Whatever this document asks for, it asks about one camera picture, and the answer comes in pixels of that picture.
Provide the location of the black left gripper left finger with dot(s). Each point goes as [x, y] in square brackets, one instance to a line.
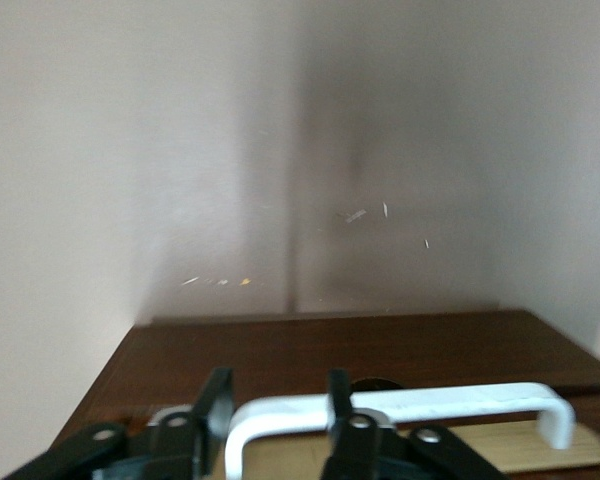
[180, 445]

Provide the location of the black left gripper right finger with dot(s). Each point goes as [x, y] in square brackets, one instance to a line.
[360, 450]

